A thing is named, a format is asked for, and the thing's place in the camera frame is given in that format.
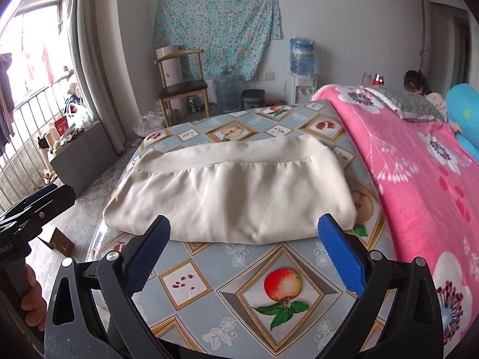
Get empty clear water jug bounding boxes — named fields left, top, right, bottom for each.
left=213, top=65, right=242, bottom=113

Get wooden chair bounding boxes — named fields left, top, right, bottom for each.
left=154, top=48, right=210, bottom=128

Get small brown wooden box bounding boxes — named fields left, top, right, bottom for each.
left=37, top=226, right=75, bottom=257

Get teal floral wall cloth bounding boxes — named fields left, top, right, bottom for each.
left=154, top=0, right=282, bottom=81

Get white plastic bag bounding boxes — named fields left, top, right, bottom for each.
left=133, top=112, right=165, bottom=137

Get blue water jug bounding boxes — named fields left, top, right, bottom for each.
left=289, top=37, right=316, bottom=77

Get white shopping bag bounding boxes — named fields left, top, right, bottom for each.
left=65, top=95, right=92, bottom=130

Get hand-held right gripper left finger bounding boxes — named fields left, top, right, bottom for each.
left=44, top=215, right=172, bottom=359

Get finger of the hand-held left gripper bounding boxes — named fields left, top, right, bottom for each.
left=0, top=183, right=59, bottom=229
left=15, top=185, right=77, bottom=233

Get white box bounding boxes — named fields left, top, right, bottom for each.
left=155, top=45, right=184, bottom=90

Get cream jacket with black trim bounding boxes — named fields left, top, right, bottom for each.
left=103, top=135, right=356, bottom=245

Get hanging dark clothes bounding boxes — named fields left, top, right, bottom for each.
left=0, top=53, right=16, bottom=155

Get grey curtain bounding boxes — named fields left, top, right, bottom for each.
left=65, top=0, right=126, bottom=154

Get white water dispenser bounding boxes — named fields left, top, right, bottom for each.
left=286, top=76, right=318, bottom=105

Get fruit print tablecloth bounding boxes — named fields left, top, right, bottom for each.
left=85, top=99, right=436, bottom=359

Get person's left hand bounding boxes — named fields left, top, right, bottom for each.
left=20, top=264, right=48, bottom=330

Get pink floral blanket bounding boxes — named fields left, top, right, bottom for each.
left=312, top=84, right=479, bottom=345

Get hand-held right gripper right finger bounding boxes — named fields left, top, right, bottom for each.
left=317, top=213, right=444, bottom=359

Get dark grey cabinet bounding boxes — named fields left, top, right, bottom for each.
left=48, top=120, right=116, bottom=195

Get blue plush toy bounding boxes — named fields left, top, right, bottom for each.
left=445, top=83, right=479, bottom=154

